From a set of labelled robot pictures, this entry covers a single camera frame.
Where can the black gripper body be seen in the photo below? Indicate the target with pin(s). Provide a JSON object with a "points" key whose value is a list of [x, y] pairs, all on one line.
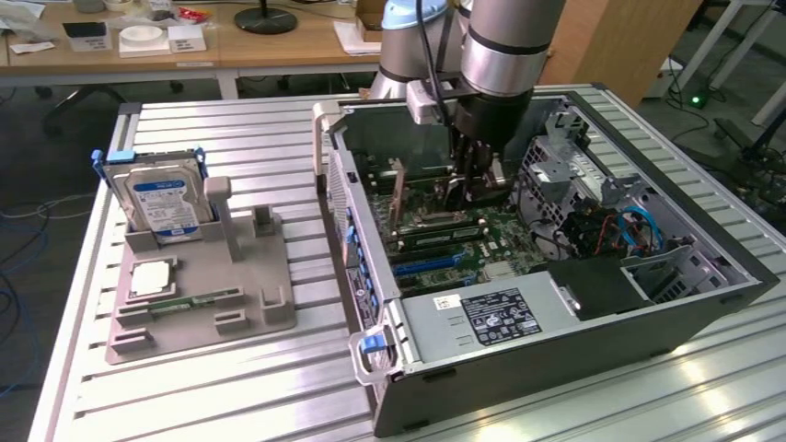
{"points": [[494, 119]]}

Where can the green graphics card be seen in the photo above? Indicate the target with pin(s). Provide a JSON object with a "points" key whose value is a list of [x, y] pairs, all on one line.
{"points": [[397, 193]]}

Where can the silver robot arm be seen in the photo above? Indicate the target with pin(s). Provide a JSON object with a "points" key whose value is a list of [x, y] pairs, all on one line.
{"points": [[510, 27]]}

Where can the perforated metal drive cage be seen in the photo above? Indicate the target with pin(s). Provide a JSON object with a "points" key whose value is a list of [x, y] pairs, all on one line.
{"points": [[553, 175]]}

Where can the green motherboard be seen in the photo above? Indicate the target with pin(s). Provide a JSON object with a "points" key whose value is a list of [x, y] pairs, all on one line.
{"points": [[491, 239]]}

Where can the RAM stick with white label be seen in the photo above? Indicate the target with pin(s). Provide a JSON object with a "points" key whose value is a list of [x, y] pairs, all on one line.
{"points": [[439, 236]]}

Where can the black RAM slot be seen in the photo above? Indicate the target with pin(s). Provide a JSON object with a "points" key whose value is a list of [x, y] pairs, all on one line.
{"points": [[383, 188], [382, 182], [381, 173], [381, 178]]}

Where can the long black expansion slot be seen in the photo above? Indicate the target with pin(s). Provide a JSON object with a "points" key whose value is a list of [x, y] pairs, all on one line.
{"points": [[421, 258]]}

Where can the blue expansion slot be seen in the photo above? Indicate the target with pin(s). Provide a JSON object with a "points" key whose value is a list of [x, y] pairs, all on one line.
{"points": [[426, 267]]}

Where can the wooden cabinet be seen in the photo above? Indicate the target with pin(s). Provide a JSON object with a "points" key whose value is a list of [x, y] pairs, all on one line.
{"points": [[614, 46]]}

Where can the short black expansion slot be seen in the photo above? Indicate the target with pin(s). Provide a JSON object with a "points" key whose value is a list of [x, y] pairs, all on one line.
{"points": [[414, 280]]}

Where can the white paper stack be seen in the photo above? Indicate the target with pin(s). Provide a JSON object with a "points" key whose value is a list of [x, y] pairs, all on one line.
{"points": [[357, 39]]}

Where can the cardboard box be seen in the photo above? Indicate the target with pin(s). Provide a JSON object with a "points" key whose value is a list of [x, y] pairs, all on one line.
{"points": [[369, 14]]}

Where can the device with green light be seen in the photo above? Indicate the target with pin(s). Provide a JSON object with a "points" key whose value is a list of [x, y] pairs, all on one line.
{"points": [[697, 100]]}

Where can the grey power supply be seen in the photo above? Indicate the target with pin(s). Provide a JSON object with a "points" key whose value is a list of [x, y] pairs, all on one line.
{"points": [[442, 331]]}

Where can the wooden desk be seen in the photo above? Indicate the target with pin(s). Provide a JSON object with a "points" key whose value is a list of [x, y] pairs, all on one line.
{"points": [[277, 50]]}

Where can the grey metal disk bay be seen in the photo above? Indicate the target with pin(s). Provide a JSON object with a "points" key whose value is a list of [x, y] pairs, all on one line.
{"points": [[676, 276]]}

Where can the black metal stand foot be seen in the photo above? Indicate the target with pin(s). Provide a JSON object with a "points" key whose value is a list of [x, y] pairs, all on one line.
{"points": [[737, 133]]}

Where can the blue case latch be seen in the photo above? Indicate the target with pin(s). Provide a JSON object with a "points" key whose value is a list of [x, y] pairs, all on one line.
{"points": [[370, 344]]}

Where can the black monitor stand base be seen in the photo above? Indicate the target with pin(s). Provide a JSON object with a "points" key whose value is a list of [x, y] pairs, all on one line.
{"points": [[266, 23]]}

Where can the black open PC case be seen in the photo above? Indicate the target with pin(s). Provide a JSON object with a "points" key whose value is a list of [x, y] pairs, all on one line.
{"points": [[553, 391]]}

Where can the grey parts rack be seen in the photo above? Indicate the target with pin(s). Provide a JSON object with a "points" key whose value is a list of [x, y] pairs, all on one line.
{"points": [[203, 271]]}

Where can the small white box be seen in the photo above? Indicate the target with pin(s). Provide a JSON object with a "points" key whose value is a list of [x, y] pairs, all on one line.
{"points": [[186, 41]]}

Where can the hard disk with blue label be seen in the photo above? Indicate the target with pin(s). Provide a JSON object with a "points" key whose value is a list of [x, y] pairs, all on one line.
{"points": [[156, 207]]}

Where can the red package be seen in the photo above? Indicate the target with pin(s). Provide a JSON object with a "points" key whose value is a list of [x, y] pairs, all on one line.
{"points": [[191, 15]]}

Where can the green RAM stick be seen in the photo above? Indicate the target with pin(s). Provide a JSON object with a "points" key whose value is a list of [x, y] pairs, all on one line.
{"points": [[185, 303]]}

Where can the silver CPU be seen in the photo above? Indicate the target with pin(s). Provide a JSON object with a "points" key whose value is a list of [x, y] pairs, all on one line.
{"points": [[150, 278]]}

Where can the white box with round dish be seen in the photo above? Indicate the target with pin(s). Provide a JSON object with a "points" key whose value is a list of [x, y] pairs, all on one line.
{"points": [[144, 46]]}

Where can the blue disk caddy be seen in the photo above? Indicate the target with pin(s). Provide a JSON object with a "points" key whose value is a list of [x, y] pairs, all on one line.
{"points": [[116, 156]]}

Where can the white cup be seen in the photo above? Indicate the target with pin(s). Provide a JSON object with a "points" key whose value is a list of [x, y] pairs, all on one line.
{"points": [[116, 4]]}

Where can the white box with black lid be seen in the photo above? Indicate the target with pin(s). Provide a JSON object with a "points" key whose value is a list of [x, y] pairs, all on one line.
{"points": [[88, 41]]}

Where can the black office chair base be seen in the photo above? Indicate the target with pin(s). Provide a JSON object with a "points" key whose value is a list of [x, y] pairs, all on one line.
{"points": [[62, 106]]}

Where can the grey cup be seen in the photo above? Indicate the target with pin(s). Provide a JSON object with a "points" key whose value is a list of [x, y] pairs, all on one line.
{"points": [[90, 5]]}

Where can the white paper slip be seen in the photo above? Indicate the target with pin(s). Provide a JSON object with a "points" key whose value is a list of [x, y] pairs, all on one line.
{"points": [[31, 47]]}

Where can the clear plastic bag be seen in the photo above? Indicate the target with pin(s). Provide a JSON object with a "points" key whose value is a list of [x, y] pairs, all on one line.
{"points": [[19, 18]]}

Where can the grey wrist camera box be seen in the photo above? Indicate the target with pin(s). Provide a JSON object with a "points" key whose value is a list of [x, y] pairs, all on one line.
{"points": [[423, 108]]}

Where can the white table frame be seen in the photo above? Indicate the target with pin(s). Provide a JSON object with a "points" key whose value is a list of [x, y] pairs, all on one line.
{"points": [[733, 41]]}

